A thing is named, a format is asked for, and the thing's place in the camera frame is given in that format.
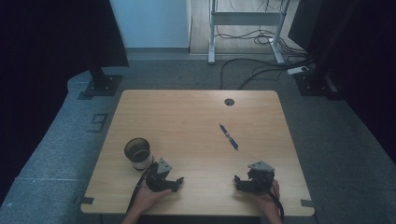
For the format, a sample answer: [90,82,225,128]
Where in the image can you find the white wall panel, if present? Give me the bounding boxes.
[109,0,191,49]

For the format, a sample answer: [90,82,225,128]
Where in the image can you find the black stand base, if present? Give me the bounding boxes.
[83,66,123,97]
[293,70,345,101]

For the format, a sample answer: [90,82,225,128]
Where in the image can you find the white metal desk frame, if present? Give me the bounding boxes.
[207,0,291,65]

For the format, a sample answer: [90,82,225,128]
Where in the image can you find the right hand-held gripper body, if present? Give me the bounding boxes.
[247,161,276,196]

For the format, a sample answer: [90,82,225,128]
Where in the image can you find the black mesh pen holder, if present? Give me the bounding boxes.
[123,137,155,171]

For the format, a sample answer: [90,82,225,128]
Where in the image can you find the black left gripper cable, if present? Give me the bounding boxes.
[126,162,155,216]

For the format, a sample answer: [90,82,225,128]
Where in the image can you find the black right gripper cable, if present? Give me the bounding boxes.
[257,179,285,222]

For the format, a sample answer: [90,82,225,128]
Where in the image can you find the white power strip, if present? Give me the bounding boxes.
[286,65,309,76]

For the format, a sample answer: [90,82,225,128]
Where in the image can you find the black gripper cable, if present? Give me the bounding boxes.
[257,179,285,222]
[126,162,155,216]

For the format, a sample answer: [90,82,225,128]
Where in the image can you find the person's left hand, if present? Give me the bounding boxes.
[130,182,173,217]

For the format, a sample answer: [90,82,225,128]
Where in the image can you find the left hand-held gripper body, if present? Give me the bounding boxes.
[145,157,177,193]

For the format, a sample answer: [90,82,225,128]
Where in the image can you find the black curtain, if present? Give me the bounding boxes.
[0,0,130,206]
[288,0,396,166]

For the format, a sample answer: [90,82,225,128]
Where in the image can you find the black floor cables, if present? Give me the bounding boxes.
[215,26,316,91]

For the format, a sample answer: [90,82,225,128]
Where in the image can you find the person's right hand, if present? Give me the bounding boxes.
[252,179,281,219]

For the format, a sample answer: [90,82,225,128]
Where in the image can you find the blue pen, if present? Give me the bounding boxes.
[219,122,240,152]

